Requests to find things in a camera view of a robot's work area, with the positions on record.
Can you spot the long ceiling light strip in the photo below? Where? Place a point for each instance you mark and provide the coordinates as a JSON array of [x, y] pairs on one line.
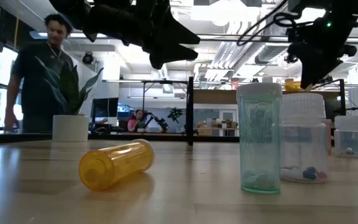
[[228, 38]]

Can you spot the wooden shelf with black frame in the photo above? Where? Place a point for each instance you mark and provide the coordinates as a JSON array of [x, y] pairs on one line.
[[216, 97]]

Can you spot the black computer monitor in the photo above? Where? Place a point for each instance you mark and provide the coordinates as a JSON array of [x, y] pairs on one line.
[[104, 107]]

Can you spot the green snake plant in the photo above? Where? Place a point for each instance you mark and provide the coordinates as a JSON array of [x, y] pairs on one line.
[[68, 90]]

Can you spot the clear wide plastic bottle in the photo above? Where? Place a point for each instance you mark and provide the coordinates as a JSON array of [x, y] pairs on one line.
[[349, 140], [267, 79], [304, 143]]

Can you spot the white plant pot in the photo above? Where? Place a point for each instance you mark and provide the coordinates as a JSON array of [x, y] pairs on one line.
[[70, 128]]

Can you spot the teal pill bottle white cap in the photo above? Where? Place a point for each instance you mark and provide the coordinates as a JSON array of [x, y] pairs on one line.
[[259, 140]]

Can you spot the person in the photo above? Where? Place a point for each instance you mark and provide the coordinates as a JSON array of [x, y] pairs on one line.
[[36, 81], [135, 123]]

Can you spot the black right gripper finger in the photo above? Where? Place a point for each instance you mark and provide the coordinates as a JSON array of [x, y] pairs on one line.
[[315, 65]]

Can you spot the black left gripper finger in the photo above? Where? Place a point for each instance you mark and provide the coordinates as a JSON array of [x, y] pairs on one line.
[[179, 32], [169, 56]]

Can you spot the orange pill bottle white cap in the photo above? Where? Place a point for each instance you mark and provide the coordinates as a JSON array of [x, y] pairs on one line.
[[120, 163], [297, 87], [289, 86]]

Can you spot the black ceiling spotlight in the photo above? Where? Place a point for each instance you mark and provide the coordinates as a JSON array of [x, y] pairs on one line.
[[88, 58]]

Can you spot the black background robot arm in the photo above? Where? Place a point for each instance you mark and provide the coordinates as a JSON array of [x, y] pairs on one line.
[[176, 113], [158, 120]]

